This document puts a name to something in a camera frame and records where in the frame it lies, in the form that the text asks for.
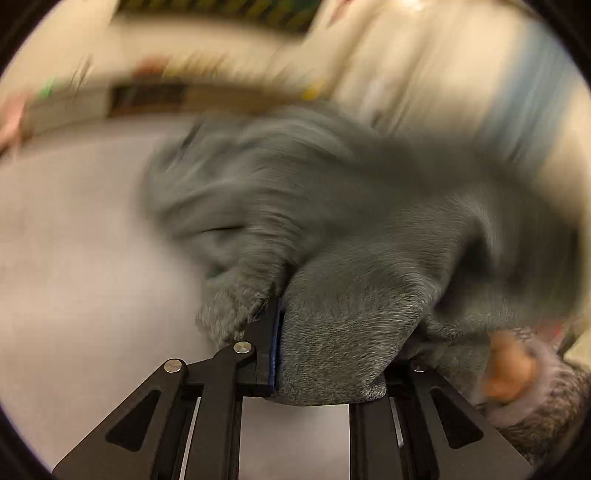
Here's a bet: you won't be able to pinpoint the person's hand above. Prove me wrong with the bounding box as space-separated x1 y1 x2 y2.
483 331 539 403

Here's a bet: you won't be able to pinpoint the long low TV cabinet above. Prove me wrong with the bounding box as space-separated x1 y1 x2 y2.
21 74 329 138

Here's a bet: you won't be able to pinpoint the grey bed sheet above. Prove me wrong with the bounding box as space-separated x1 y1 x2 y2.
0 117 352 480

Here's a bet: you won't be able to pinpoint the light blue curtain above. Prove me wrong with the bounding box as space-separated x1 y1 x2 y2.
479 21 579 173

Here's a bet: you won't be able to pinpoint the dark framed wall picture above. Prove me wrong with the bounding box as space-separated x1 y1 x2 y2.
115 0 322 35

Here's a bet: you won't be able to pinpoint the grey sweatpants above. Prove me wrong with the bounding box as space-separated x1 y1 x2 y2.
142 106 581 406

